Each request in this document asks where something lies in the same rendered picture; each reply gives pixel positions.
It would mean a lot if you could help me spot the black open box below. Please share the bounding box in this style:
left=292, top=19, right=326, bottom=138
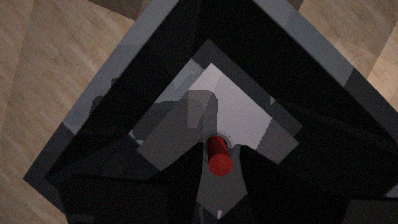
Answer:
left=23, top=0, right=398, bottom=215

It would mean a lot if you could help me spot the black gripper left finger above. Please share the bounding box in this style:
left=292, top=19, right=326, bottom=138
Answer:
left=58, top=142, right=204, bottom=224

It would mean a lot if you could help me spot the red peg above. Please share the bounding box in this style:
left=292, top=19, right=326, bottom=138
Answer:
left=207, top=136, right=233, bottom=177

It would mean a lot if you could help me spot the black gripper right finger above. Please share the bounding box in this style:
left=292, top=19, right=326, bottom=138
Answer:
left=240, top=145, right=398, bottom=224

